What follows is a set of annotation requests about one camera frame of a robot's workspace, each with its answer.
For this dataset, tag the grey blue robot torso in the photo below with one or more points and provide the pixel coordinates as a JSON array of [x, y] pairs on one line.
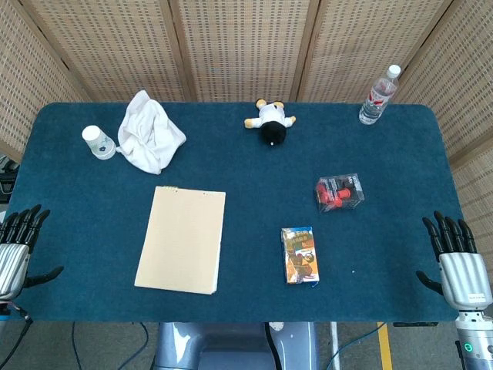
[[231, 347]]

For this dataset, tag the red plastic piece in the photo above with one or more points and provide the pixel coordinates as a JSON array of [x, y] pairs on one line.
[[342, 195], [322, 192]]

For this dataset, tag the black and white plush toy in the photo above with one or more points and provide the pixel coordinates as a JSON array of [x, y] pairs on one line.
[[271, 121]]

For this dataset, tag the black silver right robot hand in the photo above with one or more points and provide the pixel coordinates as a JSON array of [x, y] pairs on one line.
[[464, 277]]

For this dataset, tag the beige paper notepad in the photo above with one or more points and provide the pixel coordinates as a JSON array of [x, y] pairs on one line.
[[181, 239]]

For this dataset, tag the stacked floral paper cups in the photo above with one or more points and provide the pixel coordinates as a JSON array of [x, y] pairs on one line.
[[98, 142]]

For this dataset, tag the crumpled white cloth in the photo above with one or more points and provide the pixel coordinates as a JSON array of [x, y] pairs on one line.
[[148, 133]]

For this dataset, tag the orange blue snack box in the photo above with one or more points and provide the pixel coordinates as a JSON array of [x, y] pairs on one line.
[[301, 255]]

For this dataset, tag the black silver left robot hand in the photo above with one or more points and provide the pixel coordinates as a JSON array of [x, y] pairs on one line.
[[13, 266]]

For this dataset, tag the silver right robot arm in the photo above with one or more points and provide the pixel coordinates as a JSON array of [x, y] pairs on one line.
[[475, 339]]

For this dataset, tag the clear plastic water bottle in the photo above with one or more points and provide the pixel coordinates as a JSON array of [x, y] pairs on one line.
[[377, 98]]

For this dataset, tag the blue felt table mat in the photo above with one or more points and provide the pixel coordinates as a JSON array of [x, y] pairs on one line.
[[250, 173]]

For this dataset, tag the clear plastic box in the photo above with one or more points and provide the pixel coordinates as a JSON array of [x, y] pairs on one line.
[[341, 192]]

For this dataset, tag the woven wooden folding screen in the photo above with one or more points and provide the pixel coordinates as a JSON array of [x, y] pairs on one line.
[[246, 46]]

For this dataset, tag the black equipment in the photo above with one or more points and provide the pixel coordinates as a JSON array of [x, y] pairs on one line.
[[7, 181]]

